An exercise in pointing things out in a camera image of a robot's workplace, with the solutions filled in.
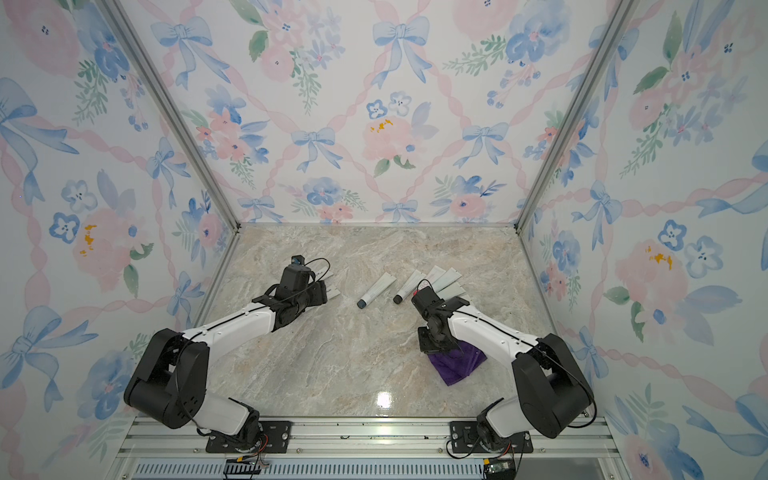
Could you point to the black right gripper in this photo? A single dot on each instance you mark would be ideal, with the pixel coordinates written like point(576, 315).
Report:
point(425, 345)

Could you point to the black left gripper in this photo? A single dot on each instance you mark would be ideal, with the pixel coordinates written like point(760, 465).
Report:
point(319, 289)

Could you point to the purple cloth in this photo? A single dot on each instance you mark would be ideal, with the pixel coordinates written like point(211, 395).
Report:
point(458, 364)

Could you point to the white toothpaste tube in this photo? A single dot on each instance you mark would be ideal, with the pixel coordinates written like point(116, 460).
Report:
point(446, 279)

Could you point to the white tube black cap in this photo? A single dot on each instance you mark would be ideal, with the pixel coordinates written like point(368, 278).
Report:
point(408, 287)

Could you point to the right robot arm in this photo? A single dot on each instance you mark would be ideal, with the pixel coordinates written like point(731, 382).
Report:
point(550, 389)

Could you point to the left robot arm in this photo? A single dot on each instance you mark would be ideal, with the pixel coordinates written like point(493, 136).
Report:
point(170, 382)

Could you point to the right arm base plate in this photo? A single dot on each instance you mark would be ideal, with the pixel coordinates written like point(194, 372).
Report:
point(468, 437)

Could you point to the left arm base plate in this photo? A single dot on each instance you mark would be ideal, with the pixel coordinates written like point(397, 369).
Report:
point(271, 436)

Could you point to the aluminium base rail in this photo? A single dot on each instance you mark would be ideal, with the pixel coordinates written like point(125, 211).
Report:
point(370, 448)

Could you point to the aluminium corner post left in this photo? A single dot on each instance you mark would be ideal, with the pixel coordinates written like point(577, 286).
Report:
point(117, 19)

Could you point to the aluminium corner post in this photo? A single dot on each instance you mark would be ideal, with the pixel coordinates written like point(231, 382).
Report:
point(117, 19)
point(614, 31)

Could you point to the aluminium corner post right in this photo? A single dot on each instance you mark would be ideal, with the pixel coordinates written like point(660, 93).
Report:
point(614, 31)

